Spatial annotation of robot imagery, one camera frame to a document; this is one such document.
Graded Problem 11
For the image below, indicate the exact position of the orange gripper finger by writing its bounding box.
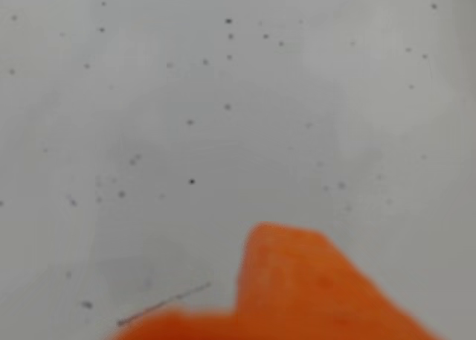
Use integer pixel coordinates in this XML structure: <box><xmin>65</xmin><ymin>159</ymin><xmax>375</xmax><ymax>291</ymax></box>
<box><xmin>232</xmin><ymin>221</ymin><xmax>447</xmax><ymax>340</ymax></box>
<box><xmin>106</xmin><ymin>306</ymin><xmax>239</xmax><ymax>340</ymax></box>

